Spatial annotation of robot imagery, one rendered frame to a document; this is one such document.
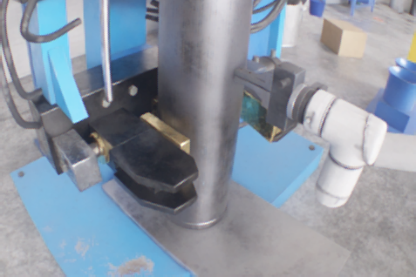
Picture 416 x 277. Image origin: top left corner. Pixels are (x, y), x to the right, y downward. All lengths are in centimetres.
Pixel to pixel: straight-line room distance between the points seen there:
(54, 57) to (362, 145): 66
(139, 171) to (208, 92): 22
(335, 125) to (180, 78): 34
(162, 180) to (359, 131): 39
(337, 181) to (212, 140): 33
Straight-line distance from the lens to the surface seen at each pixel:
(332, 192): 64
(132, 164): 67
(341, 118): 56
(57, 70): 71
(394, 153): 72
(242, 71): 68
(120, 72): 88
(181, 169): 66
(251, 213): 108
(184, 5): 63
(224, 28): 64
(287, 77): 60
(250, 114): 95
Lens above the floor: 97
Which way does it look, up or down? 33 degrees down
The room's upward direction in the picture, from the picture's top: 4 degrees clockwise
